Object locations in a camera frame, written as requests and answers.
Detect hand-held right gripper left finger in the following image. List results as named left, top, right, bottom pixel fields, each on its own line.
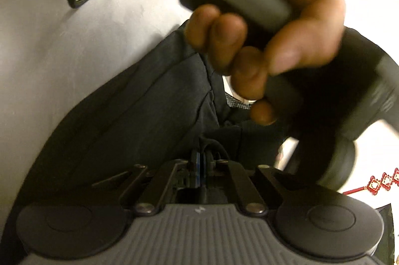
left=92, top=150, right=202, bottom=217

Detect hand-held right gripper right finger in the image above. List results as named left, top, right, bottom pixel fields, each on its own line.
left=203, top=151, right=316, bottom=218

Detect dark pants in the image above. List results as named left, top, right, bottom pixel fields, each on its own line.
left=0, top=20, right=301, bottom=222

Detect red knot ornament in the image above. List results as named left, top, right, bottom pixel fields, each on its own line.
left=342, top=167, right=399, bottom=196

